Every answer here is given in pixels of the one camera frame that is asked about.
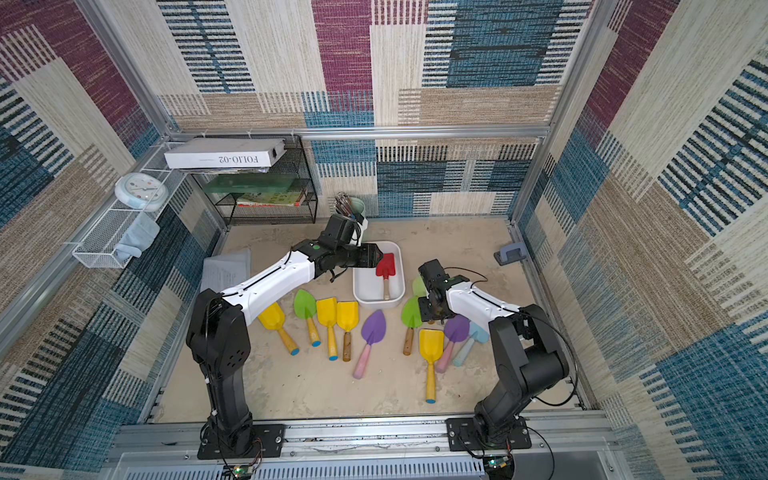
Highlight light blue cloth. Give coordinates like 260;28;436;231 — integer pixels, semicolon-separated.
115;212;160;262

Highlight grey hole punch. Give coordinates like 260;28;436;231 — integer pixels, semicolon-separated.
493;242;529;266

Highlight purple shovel pink handle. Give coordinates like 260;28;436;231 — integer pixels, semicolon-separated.
435;315;470;373
353;310;386;380

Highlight light green shovel wooden handle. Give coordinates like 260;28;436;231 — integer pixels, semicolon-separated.
412;275;427;298

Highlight colourful book on shelf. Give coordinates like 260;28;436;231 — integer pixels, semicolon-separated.
235;190;306;207

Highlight green pen holder cup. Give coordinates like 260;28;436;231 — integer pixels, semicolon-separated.
342;196;365;231

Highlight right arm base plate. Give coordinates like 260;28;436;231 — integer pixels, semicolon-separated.
445;417;532;454

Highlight light blue shovel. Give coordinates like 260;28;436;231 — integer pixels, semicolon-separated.
452;322;490;367

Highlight white FOLIO-02 box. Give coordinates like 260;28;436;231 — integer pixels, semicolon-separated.
164;138;285;170

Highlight red shovel wooden handle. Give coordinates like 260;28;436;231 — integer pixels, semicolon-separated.
376;253;396;301

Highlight yellow shovel wooden handle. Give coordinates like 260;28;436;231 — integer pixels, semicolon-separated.
336;301;359;362

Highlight white plastic storage box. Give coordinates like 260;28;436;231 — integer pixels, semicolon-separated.
353;241;407;310

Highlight pens in cup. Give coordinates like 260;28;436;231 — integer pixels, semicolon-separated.
334;192;356;217

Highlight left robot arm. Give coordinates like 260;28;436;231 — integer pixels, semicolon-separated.
186;214;383;460

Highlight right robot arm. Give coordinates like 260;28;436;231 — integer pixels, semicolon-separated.
418;259;570;446

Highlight purple shovel pink handle right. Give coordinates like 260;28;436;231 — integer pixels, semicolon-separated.
435;315;470;373

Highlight yellow shovel far left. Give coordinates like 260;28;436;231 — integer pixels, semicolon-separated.
258;303;300;356

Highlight black wire shelf rack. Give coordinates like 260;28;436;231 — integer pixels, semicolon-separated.
191;137;318;227

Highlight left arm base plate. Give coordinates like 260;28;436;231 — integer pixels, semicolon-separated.
197;422;286;460

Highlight green book on shelf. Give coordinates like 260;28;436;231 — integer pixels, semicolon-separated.
203;173;297;194

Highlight white wire wall basket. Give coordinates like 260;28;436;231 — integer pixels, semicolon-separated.
73;168;185;269

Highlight yellow shovel blue tip right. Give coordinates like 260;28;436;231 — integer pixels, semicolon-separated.
419;329;444;404

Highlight white round clock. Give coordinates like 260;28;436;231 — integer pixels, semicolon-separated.
114;172;169;212

